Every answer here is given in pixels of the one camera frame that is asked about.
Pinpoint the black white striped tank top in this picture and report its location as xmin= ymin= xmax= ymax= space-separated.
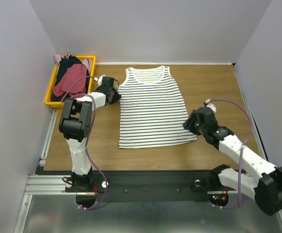
xmin=118 ymin=66 xmax=197 ymax=149

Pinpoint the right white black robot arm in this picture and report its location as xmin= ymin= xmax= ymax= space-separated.
xmin=183 ymin=106 xmax=282 ymax=216

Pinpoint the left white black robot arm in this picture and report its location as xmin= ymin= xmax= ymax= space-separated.
xmin=59 ymin=75 xmax=121 ymax=192

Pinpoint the pale pink tank top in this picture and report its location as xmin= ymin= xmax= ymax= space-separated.
xmin=53 ymin=54 xmax=93 ymax=73

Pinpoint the maroon tank top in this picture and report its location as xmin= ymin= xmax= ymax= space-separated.
xmin=51 ymin=64 xmax=88 ymax=97

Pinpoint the dark navy tank top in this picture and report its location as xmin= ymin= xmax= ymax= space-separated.
xmin=50 ymin=54 xmax=93 ymax=101

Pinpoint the yellow plastic bin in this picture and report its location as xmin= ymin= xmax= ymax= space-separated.
xmin=45 ymin=55 xmax=96 ymax=108

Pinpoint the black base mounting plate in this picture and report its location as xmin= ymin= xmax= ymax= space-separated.
xmin=26 ymin=170 xmax=225 ymax=207

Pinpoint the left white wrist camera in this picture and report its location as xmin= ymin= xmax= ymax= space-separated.
xmin=93 ymin=75 xmax=105 ymax=86

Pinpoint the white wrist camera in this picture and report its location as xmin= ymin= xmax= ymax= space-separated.
xmin=203 ymin=99 xmax=216 ymax=113
xmin=93 ymin=75 xmax=105 ymax=86

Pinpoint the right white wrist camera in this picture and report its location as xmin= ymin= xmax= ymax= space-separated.
xmin=203 ymin=99 xmax=216 ymax=113

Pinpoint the aluminium extrusion frame rail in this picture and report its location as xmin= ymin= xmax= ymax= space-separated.
xmin=12 ymin=108 xmax=77 ymax=233

